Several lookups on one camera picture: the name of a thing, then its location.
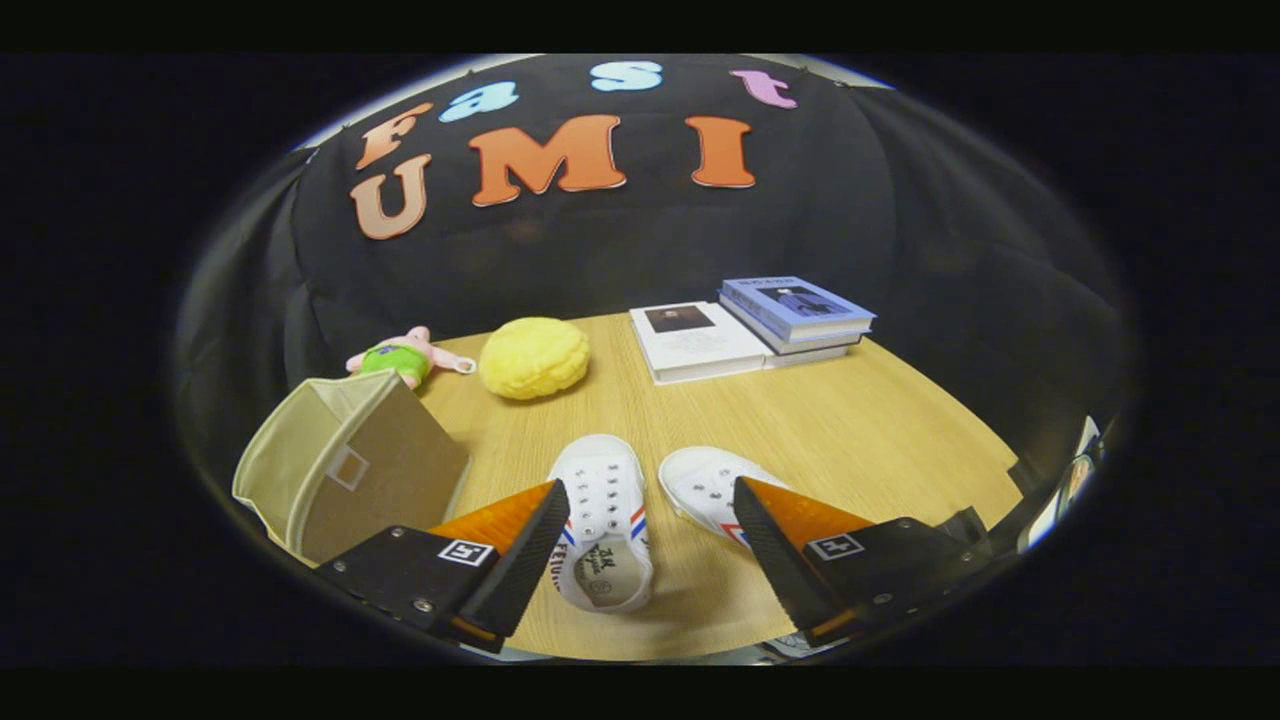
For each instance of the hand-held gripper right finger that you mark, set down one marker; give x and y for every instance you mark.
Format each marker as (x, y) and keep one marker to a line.
(775, 570)

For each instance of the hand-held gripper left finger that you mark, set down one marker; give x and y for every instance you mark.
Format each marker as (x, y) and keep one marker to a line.
(520, 580)

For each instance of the white canvas shoe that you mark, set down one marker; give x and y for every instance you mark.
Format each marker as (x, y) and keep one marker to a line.
(705, 480)
(600, 480)

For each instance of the beige fabric storage box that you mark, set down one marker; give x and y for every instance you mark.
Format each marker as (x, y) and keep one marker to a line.
(370, 480)

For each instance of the thin white book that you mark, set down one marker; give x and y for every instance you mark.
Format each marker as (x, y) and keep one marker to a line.
(810, 357)

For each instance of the yellow round plush toy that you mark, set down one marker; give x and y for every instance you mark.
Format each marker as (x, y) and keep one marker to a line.
(535, 358)

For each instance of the pink starfish plush toy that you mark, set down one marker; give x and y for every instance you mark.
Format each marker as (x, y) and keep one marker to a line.
(395, 358)

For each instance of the blue book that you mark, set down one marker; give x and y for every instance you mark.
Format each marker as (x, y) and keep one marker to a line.
(795, 305)

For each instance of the black backdrop cloth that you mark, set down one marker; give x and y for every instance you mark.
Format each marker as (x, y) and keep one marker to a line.
(600, 260)

